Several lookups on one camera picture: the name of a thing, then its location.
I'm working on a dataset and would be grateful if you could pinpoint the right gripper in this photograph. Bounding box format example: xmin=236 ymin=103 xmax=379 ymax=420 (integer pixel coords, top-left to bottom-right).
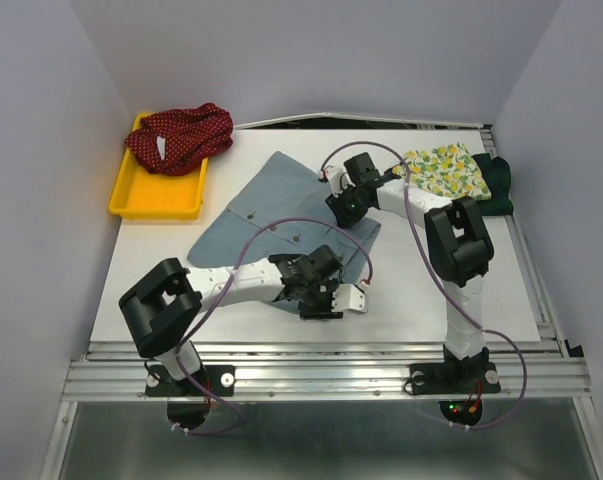
xmin=325 ymin=181 xmax=369 ymax=228

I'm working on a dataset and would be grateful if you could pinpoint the light blue denim skirt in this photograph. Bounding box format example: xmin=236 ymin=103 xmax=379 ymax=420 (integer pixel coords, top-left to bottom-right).
xmin=188 ymin=151 xmax=383 ymax=314

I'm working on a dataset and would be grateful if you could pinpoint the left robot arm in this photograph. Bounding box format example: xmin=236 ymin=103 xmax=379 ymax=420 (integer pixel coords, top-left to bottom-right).
xmin=118 ymin=245 xmax=344 ymax=394

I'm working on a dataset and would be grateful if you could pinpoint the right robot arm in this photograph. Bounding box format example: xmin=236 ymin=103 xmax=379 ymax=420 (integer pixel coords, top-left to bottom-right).
xmin=319 ymin=153 xmax=494 ymax=395

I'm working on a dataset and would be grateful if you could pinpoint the lemon print skirt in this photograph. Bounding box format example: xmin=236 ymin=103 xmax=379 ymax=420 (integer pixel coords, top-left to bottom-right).
xmin=392 ymin=143 xmax=492 ymax=201

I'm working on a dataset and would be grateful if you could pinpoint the dark green skirt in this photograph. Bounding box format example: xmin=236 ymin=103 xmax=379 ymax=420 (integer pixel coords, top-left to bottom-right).
xmin=473 ymin=153 xmax=514 ymax=217

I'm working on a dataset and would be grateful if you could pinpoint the red polka dot skirt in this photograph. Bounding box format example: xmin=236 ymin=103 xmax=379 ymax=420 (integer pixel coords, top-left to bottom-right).
xmin=125 ymin=102 xmax=234 ymax=176

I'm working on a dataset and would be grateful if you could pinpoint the yellow plastic tray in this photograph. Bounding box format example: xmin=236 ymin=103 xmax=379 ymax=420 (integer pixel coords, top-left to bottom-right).
xmin=107 ymin=112 xmax=210 ymax=222

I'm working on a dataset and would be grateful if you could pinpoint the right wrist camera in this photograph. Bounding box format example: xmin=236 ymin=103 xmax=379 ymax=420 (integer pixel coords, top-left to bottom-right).
xmin=319 ymin=166 xmax=350 ymax=197

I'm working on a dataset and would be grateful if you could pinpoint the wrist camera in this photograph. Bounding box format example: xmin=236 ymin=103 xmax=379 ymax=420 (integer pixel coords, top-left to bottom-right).
xmin=331 ymin=284 xmax=368 ymax=314
xmin=319 ymin=166 xmax=350 ymax=197

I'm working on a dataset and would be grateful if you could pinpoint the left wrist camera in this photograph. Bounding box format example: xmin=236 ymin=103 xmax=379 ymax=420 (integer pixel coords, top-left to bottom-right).
xmin=331 ymin=284 xmax=368 ymax=314

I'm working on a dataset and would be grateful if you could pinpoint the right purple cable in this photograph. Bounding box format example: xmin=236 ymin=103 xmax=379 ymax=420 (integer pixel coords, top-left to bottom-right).
xmin=319 ymin=140 xmax=527 ymax=432

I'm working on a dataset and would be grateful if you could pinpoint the purple cable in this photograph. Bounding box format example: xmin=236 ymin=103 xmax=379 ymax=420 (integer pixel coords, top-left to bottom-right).
xmin=168 ymin=216 xmax=375 ymax=435
xmin=319 ymin=140 xmax=527 ymax=432

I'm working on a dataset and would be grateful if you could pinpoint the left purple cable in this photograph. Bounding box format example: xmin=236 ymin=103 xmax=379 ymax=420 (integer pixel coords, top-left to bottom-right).
xmin=168 ymin=216 xmax=375 ymax=435

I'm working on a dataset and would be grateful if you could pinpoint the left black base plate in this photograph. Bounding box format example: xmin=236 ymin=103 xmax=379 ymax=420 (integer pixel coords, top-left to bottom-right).
xmin=144 ymin=362 xmax=243 ymax=436

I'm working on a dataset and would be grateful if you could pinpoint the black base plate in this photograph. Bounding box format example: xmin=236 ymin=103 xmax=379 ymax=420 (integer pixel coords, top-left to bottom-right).
xmin=403 ymin=361 xmax=501 ymax=429
xmin=144 ymin=362 xmax=243 ymax=436

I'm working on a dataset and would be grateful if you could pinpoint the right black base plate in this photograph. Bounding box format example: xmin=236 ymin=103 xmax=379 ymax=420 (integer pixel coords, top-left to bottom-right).
xmin=403 ymin=361 xmax=501 ymax=429

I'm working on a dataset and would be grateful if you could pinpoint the aluminium rail frame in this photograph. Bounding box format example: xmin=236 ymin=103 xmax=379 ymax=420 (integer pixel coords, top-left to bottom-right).
xmin=42 ymin=129 xmax=603 ymax=479

